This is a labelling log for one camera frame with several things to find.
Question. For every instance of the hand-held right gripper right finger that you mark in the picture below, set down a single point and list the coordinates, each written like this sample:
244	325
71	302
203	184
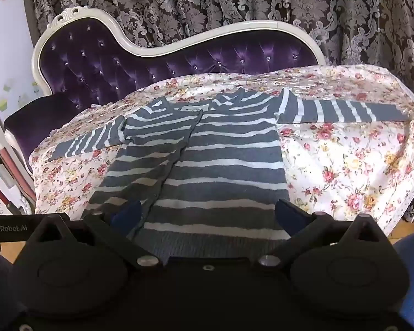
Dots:
285	214

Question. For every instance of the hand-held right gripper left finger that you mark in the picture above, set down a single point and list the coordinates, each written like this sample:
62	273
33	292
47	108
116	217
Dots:
129	211

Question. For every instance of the grey white striped sweater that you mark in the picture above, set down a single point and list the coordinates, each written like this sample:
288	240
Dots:
220	165

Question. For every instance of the red pole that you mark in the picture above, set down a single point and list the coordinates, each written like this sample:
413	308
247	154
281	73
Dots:
0	191

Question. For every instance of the floral blanket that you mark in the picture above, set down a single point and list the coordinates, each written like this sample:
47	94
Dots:
348	151

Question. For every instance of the blue fabric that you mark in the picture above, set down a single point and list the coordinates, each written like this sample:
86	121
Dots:
412	269

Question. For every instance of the purple tufted headboard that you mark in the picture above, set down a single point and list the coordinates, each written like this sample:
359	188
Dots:
89	65

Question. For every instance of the dark damask curtain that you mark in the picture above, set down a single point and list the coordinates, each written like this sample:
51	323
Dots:
262	0

